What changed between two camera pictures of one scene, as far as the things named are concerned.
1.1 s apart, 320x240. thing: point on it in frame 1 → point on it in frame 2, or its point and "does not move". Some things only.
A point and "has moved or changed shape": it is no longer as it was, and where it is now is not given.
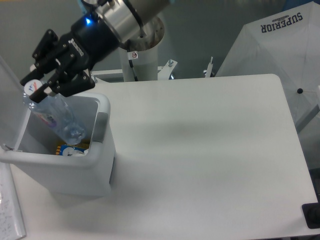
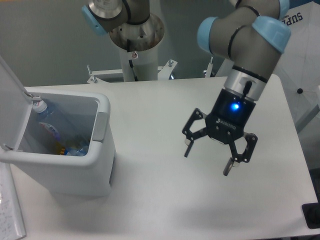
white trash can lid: [14, 112] does not move
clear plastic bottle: [55, 111] has moved or changed shape
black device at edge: [311, 213] does not move
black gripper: [76, 53] → [224, 124]
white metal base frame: [164, 72] does not move
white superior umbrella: [287, 44] does not move
